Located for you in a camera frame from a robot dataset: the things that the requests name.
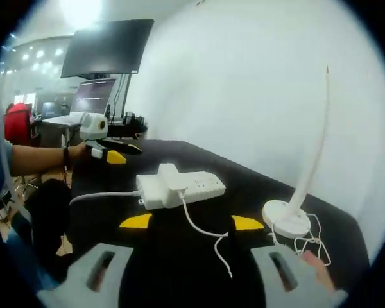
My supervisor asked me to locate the grey side desk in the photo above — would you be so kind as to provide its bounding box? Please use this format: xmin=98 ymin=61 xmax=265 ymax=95
xmin=38 ymin=115 xmax=87 ymax=148

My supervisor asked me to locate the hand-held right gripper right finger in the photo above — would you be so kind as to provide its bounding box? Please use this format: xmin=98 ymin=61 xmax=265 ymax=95
xmin=227 ymin=214 xmax=349 ymax=308

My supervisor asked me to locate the white power strip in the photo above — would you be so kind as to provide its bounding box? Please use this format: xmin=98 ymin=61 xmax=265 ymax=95
xmin=135 ymin=171 xmax=227 ymax=211

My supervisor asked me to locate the person's right hand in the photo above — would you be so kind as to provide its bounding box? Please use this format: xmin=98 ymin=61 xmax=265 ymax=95
xmin=301 ymin=252 xmax=336 ymax=291

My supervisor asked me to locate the open laptop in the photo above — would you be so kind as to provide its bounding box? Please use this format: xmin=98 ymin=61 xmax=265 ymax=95
xmin=42 ymin=78 xmax=117 ymax=126

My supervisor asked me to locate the white desk lamp plug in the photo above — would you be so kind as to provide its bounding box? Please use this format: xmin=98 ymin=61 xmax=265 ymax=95
xmin=157 ymin=162 xmax=187 ymax=208

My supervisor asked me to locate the white lamp cable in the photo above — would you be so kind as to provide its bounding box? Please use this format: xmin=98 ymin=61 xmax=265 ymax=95
xmin=178 ymin=189 xmax=332 ymax=280

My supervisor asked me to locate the white power strip cable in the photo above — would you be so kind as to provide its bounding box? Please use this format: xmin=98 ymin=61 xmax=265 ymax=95
xmin=69 ymin=189 xmax=142 ymax=208

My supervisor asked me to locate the black monitor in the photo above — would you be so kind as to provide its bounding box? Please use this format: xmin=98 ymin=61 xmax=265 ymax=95
xmin=60 ymin=19 xmax=155 ymax=79

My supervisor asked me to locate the person's body in blue shirt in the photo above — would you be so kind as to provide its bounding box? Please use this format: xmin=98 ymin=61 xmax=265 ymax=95
xmin=0 ymin=96 xmax=64 ymax=291

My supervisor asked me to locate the white desk lamp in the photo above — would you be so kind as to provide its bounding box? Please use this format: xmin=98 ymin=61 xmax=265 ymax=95
xmin=261 ymin=65 xmax=330 ymax=239

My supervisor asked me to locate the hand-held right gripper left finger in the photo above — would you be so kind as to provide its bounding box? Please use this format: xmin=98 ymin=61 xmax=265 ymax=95
xmin=37 ymin=213 xmax=155 ymax=308

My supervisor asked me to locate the black desk organizer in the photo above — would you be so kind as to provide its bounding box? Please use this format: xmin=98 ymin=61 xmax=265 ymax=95
xmin=123 ymin=112 xmax=148 ymax=135

